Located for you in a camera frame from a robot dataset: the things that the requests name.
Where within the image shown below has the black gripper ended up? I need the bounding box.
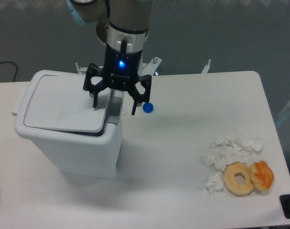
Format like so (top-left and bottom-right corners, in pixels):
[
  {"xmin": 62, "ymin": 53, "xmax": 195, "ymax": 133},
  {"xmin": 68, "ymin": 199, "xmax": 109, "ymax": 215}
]
[{"xmin": 83, "ymin": 43, "xmax": 152, "ymax": 116}]

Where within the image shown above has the white trash can lid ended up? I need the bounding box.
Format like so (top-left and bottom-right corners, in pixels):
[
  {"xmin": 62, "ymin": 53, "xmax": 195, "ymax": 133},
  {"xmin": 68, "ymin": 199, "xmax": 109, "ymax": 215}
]
[{"xmin": 24, "ymin": 74, "xmax": 111, "ymax": 136}]

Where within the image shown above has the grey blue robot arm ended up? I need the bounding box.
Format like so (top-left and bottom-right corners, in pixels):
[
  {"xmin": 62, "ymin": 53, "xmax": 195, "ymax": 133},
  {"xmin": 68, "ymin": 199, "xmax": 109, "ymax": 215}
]
[{"xmin": 67, "ymin": 0, "xmax": 153, "ymax": 115}]

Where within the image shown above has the blue bottle cap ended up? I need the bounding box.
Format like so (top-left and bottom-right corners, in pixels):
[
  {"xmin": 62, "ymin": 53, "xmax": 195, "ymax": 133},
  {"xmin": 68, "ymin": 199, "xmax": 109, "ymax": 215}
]
[{"xmin": 143, "ymin": 102, "xmax": 154, "ymax": 114}]

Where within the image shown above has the white trash can body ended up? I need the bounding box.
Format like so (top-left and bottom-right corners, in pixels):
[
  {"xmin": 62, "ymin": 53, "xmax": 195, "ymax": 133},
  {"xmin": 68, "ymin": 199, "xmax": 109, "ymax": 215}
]
[{"xmin": 14, "ymin": 70, "xmax": 124, "ymax": 178}]

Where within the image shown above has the large crumpled white tissue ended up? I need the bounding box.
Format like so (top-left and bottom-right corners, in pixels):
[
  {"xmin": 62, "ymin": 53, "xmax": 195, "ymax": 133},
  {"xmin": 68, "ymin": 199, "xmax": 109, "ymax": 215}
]
[{"xmin": 204, "ymin": 135, "xmax": 264, "ymax": 172}]

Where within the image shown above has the small crumpled white tissue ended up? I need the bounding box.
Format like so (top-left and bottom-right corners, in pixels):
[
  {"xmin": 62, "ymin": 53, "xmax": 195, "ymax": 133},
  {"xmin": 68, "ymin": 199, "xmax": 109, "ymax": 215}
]
[{"xmin": 205, "ymin": 172, "xmax": 224, "ymax": 195}]

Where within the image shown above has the orange glazed twisted bun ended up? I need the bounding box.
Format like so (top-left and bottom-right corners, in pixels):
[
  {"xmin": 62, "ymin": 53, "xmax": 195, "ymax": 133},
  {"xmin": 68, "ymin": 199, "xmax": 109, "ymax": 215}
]
[{"xmin": 249, "ymin": 160, "xmax": 274, "ymax": 191}]

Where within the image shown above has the white bracket post right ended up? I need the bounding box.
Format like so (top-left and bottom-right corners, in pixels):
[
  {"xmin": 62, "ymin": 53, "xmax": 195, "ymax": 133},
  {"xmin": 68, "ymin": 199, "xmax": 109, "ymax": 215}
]
[{"xmin": 201, "ymin": 59, "xmax": 211, "ymax": 74}]

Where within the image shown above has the black cable on floor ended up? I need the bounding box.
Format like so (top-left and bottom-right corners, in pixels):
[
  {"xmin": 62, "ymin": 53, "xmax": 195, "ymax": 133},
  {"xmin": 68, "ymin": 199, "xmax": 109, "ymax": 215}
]
[{"xmin": 0, "ymin": 61, "xmax": 18, "ymax": 83}]

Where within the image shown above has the plain ring donut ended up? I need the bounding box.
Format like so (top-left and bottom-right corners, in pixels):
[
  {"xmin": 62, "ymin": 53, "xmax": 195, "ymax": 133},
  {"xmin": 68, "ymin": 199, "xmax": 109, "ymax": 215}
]
[{"xmin": 223, "ymin": 163, "xmax": 254, "ymax": 196}]

